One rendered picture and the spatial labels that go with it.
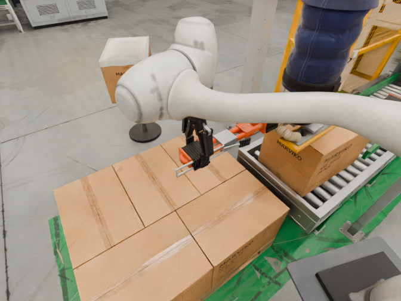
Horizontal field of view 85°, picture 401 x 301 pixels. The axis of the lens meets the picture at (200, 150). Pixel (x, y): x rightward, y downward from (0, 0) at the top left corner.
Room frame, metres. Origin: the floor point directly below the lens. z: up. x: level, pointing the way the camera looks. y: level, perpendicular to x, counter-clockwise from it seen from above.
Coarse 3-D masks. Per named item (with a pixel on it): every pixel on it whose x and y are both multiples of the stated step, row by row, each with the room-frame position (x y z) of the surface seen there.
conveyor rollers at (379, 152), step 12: (372, 96) 2.07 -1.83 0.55; (384, 96) 2.07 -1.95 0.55; (372, 144) 1.35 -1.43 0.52; (360, 156) 1.18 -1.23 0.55; (372, 156) 1.18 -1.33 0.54; (348, 168) 1.06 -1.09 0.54; (360, 168) 1.07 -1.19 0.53; (336, 180) 0.95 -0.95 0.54; (348, 180) 0.96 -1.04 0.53; (324, 192) 0.85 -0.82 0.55; (336, 192) 0.85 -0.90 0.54
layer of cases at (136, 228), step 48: (96, 192) 0.85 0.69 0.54; (144, 192) 0.85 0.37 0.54; (192, 192) 0.85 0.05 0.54; (240, 192) 0.85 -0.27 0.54; (96, 240) 0.53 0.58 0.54; (144, 240) 0.53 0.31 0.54; (192, 240) 0.53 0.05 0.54; (240, 240) 0.53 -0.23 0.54; (96, 288) 0.30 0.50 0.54; (144, 288) 0.30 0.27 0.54; (192, 288) 0.31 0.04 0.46
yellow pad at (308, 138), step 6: (324, 126) 0.84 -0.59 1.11; (330, 126) 0.84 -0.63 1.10; (336, 126) 0.85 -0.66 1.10; (300, 132) 0.78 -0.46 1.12; (306, 132) 0.76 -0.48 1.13; (318, 132) 0.79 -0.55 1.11; (324, 132) 0.80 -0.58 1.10; (282, 138) 0.76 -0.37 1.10; (306, 138) 0.75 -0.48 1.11; (312, 138) 0.75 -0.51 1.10; (318, 138) 0.76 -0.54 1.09; (288, 144) 0.72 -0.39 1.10; (294, 144) 0.72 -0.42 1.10; (300, 144) 0.71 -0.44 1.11; (306, 144) 0.72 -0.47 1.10; (294, 150) 0.69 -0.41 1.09
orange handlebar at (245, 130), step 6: (240, 126) 0.68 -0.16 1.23; (246, 126) 0.68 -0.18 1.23; (252, 126) 0.68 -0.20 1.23; (258, 126) 0.69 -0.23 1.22; (234, 132) 0.66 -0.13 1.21; (240, 132) 0.68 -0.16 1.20; (246, 132) 0.65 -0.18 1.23; (252, 132) 0.66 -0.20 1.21; (240, 138) 0.63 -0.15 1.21; (180, 156) 0.52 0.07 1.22; (186, 162) 0.50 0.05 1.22
